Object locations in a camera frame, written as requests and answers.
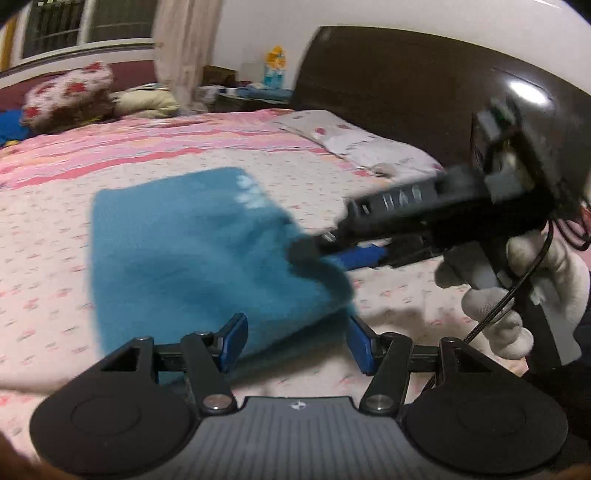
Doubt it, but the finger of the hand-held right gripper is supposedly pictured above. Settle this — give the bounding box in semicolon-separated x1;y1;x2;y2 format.
323;242;437;271
288;220;358;274

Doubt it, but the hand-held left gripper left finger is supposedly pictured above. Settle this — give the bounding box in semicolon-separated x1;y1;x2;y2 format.
99;312;249;415

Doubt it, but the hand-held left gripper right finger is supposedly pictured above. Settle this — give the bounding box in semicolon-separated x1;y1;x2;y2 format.
348;315;502;415

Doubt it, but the blue towel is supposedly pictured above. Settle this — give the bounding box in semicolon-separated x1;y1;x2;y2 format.
90;167;357;384

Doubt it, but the person's right hand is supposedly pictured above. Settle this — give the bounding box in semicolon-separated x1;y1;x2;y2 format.
435;225;591;361

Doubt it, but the white pillow with pink print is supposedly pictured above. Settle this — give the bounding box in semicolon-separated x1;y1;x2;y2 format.
270;110;445;178

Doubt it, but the dark wooden headboard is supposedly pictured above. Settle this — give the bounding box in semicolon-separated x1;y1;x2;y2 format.
290;25;591;185

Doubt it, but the cluttered bedside table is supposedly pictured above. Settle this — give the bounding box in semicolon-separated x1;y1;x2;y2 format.
198;65;296;112

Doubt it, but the yellow and blue bottle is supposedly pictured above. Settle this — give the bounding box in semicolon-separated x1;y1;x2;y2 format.
263;45;287;89

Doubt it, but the cream folded blanket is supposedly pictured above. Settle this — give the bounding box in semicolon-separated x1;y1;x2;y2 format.
111;88;180;118

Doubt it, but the cream curtain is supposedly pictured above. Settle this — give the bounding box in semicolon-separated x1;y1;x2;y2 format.
151;0;225;114

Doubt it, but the red floral cushion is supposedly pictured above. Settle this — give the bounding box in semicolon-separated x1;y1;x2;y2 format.
19;61;116;134

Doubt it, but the blue cloth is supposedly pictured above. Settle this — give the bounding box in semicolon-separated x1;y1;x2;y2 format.
0;108;35;149

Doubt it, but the window with grille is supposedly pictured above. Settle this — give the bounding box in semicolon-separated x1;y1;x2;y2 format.
18;0;158;61

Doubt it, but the black cable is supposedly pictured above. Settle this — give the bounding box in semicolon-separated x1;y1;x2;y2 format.
427;217;557;388

